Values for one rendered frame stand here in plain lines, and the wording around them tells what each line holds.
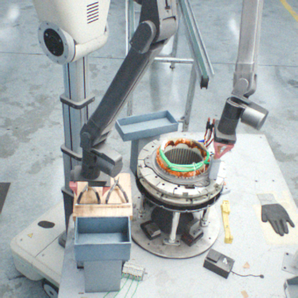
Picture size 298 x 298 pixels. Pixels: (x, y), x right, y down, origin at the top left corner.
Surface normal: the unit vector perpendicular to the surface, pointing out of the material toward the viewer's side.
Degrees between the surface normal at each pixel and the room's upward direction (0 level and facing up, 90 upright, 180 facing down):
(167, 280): 0
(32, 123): 0
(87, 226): 90
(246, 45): 59
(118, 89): 84
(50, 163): 0
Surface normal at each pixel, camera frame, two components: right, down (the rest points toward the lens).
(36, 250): 0.07, -0.77
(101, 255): 0.08, 0.65
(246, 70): -0.40, 0.05
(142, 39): -0.55, 0.40
